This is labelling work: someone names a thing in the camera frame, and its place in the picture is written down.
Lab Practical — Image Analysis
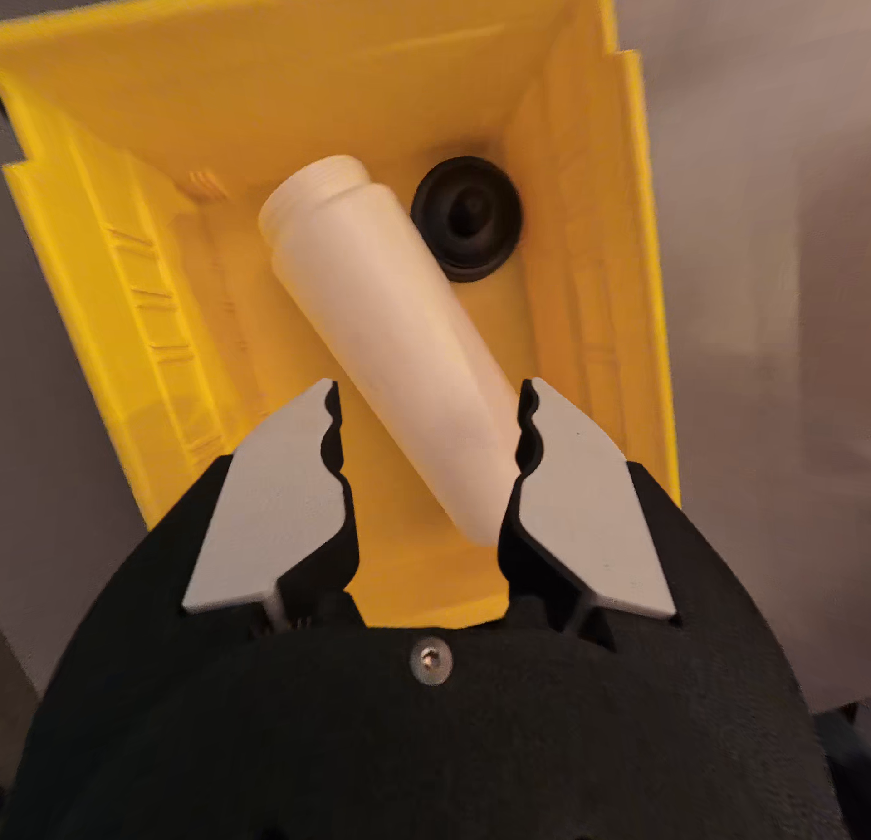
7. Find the black bottle lid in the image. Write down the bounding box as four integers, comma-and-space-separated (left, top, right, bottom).
411, 157, 525, 283

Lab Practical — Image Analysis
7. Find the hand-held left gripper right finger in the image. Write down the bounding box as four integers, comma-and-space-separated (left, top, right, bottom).
499, 378, 679, 634

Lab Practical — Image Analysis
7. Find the white plastic bottle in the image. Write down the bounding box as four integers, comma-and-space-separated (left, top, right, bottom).
259, 156, 525, 544

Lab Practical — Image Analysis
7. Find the yellow plastic bin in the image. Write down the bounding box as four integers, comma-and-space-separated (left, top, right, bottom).
0, 0, 681, 630

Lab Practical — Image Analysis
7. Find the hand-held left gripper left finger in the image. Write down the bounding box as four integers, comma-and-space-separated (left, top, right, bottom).
183, 381, 362, 630

